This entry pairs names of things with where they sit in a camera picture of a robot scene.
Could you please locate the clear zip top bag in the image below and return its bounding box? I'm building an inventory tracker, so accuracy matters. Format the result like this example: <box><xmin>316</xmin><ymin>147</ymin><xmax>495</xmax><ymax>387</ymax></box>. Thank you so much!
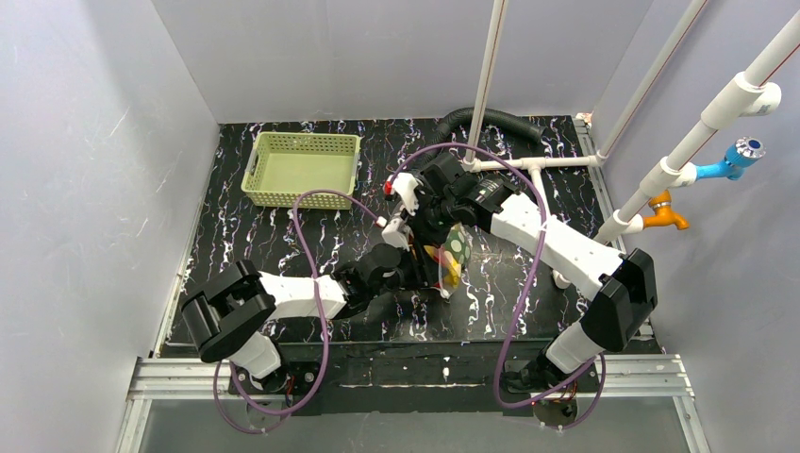
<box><xmin>424</xmin><ymin>224</ymin><xmax>473</xmax><ymax>300</ymax></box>

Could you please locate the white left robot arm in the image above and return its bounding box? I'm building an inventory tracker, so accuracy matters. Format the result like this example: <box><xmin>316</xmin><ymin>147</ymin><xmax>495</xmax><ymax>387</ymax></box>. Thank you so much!
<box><xmin>179</xmin><ymin>243</ymin><xmax>445</xmax><ymax>380</ymax></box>

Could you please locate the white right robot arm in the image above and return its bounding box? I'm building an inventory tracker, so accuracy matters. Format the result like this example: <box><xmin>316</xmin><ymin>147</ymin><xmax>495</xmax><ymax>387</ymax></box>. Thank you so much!
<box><xmin>385</xmin><ymin>153</ymin><xmax>658</xmax><ymax>379</ymax></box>

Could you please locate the yellow fake banana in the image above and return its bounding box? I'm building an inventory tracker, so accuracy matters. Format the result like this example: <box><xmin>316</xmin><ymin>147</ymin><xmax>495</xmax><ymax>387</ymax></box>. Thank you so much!
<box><xmin>424</xmin><ymin>245</ymin><xmax>462</xmax><ymax>281</ymax></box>

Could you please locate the green plastic basket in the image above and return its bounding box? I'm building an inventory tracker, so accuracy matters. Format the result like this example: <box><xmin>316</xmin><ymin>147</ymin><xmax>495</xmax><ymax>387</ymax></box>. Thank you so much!
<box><xmin>241</xmin><ymin>132</ymin><xmax>361</xmax><ymax>210</ymax></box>

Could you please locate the orange tap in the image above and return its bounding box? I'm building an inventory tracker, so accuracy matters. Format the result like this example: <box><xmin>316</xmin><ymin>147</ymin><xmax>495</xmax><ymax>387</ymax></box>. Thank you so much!
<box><xmin>642</xmin><ymin>190</ymin><xmax>690</xmax><ymax>230</ymax></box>

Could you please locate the blue tap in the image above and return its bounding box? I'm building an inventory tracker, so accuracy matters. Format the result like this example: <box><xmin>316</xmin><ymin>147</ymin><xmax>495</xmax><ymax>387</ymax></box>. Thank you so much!
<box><xmin>696</xmin><ymin>137</ymin><xmax>766</xmax><ymax>180</ymax></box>

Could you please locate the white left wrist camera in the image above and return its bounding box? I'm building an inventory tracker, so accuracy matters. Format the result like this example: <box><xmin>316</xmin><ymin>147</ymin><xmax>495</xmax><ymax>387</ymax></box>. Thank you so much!
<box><xmin>381</xmin><ymin>215</ymin><xmax>412</xmax><ymax>251</ymax></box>

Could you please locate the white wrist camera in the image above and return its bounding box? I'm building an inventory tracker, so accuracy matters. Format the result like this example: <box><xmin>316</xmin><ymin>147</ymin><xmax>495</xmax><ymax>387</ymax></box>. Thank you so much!
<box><xmin>384</xmin><ymin>172</ymin><xmax>420</xmax><ymax>216</ymax></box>
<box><xmin>381</xmin><ymin>215</ymin><xmax>412</xmax><ymax>251</ymax></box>

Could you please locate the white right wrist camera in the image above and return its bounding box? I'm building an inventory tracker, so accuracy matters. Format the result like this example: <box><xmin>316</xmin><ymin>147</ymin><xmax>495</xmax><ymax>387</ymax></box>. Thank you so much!
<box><xmin>384</xmin><ymin>172</ymin><xmax>420</xmax><ymax>216</ymax></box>

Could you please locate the black corrugated hose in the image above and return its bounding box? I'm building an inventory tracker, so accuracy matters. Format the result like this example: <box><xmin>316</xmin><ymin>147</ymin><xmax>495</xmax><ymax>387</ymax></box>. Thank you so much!
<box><xmin>412</xmin><ymin>107</ymin><xmax>546</xmax><ymax>170</ymax></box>

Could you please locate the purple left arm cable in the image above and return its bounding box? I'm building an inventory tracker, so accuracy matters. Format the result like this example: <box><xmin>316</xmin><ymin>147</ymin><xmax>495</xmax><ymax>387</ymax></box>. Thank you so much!
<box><xmin>212</xmin><ymin>189</ymin><xmax>389</xmax><ymax>435</ymax></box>

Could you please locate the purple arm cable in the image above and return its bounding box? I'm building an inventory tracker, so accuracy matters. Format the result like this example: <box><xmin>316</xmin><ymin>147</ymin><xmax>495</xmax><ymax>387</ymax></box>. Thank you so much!
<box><xmin>390</xmin><ymin>142</ymin><xmax>608</xmax><ymax>432</ymax></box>
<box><xmin>212</xmin><ymin>189</ymin><xmax>389</xmax><ymax>435</ymax></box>

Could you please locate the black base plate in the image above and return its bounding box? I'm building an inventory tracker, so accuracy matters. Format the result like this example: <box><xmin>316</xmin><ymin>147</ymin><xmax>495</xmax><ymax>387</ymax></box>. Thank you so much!
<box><xmin>227</xmin><ymin>337</ymin><xmax>601</xmax><ymax>418</ymax></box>

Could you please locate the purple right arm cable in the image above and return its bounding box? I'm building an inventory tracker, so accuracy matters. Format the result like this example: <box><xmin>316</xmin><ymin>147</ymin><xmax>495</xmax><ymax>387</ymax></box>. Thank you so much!
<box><xmin>390</xmin><ymin>142</ymin><xmax>608</xmax><ymax>432</ymax></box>

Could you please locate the aluminium frame rail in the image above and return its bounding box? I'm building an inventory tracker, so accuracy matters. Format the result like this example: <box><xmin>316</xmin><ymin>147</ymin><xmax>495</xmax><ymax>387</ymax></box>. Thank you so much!
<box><xmin>116</xmin><ymin>351</ymin><xmax>710</xmax><ymax>452</ymax></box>

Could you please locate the white PVC pipe frame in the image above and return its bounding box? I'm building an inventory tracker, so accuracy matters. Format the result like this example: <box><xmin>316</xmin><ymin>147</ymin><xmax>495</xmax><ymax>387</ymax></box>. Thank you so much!
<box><xmin>460</xmin><ymin>0</ymin><xmax>800</xmax><ymax>290</ymax></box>

